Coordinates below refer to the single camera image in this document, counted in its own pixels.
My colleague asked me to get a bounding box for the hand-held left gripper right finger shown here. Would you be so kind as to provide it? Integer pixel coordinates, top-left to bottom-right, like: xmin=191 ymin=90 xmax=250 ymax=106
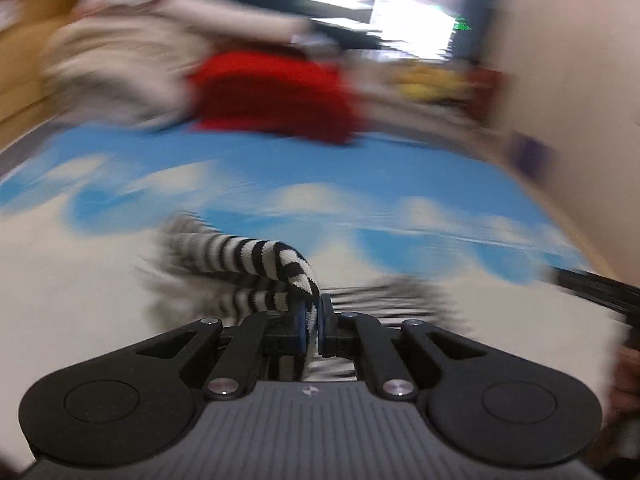
xmin=318 ymin=294 xmax=501 ymax=402

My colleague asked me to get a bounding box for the blue and white printed bedsheet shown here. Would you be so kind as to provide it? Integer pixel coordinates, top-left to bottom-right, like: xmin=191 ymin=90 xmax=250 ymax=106
xmin=0 ymin=120 xmax=608 ymax=480

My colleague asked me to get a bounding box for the folded red blanket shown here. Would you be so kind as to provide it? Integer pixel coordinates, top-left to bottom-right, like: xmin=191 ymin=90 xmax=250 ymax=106
xmin=187 ymin=51 xmax=370 ymax=147

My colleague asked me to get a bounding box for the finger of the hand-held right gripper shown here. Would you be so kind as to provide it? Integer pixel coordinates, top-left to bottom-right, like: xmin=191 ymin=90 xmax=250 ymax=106
xmin=554 ymin=267 xmax=640 ymax=317

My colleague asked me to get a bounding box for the folded cream blanket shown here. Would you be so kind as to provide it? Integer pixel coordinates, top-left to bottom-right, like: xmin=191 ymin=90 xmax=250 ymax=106
xmin=41 ymin=0 xmax=313 ymax=132

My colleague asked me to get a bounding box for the purple box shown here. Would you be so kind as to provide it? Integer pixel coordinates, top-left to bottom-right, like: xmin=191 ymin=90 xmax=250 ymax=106
xmin=509 ymin=132 xmax=550 ymax=182

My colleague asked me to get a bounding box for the white shirt with striped sleeves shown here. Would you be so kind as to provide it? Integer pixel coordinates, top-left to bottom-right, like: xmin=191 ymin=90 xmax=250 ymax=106
xmin=134 ymin=214 xmax=473 ymax=382

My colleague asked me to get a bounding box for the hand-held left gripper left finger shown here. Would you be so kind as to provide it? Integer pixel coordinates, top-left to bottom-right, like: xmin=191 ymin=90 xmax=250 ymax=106
xmin=132 ymin=294 xmax=307 ymax=402

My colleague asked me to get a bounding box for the white ledge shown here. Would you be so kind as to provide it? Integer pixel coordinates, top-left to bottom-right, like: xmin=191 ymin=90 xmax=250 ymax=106
xmin=350 ymin=97 xmax=508 ymax=153

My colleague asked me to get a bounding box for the pile of yellow plush toys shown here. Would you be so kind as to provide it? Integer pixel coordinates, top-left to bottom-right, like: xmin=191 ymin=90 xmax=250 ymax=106
xmin=392 ymin=65 xmax=473 ymax=103

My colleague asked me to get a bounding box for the blue curtain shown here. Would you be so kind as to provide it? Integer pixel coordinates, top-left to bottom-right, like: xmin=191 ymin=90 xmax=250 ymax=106
xmin=460 ymin=0 xmax=501 ymax=63

